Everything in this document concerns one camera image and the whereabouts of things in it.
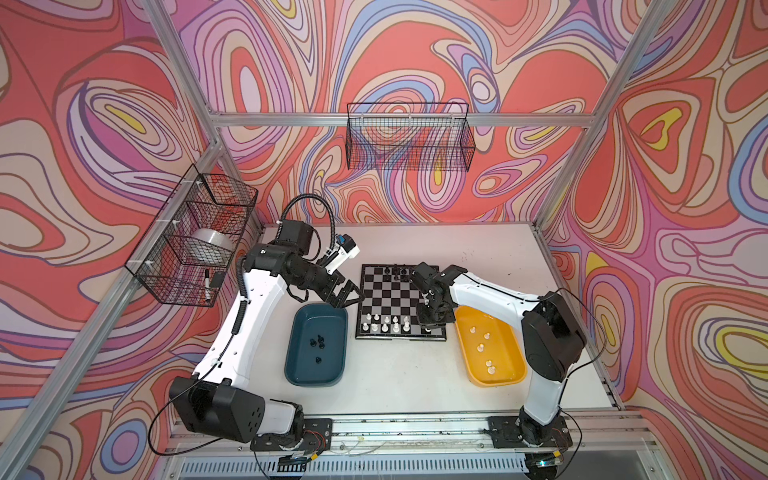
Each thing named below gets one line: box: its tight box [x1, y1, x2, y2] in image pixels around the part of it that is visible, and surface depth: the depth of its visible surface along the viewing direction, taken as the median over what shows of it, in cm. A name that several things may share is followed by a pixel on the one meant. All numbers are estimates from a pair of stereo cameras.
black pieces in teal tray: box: [310, 334, 325, 364], surface depth 90 cm
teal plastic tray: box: [284, 302, 349, 386], surface depth 90 cm
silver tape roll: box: [191, 228, 235, 257], surface depth 73 cm
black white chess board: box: [355, 264, 447, 340], surface depth 95 cm
